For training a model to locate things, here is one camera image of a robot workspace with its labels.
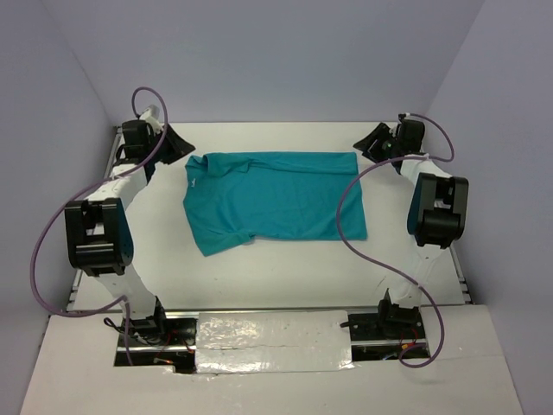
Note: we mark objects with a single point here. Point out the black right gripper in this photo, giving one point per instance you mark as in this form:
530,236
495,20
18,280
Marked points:
380,133

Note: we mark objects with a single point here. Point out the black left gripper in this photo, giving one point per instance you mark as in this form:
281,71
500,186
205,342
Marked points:
179,147

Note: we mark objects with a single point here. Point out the teal t shirt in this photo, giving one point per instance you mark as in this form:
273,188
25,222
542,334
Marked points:
233,198

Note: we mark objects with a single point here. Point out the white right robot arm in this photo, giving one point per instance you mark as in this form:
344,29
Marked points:
436,217

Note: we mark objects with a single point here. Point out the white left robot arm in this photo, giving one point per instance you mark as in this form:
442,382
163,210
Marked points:
99,241

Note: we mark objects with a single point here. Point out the white foam cover block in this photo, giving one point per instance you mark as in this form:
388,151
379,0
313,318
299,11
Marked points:
272,342

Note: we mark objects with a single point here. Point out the white front cover board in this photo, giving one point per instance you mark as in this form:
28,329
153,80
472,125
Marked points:
75,374

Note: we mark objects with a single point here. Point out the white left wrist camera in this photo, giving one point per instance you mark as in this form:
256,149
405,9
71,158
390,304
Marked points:
151,116

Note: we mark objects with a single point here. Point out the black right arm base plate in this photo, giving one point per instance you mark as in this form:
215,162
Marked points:
366,327

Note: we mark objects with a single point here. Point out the silver mounting rail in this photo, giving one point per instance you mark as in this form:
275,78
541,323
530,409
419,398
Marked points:
183,329

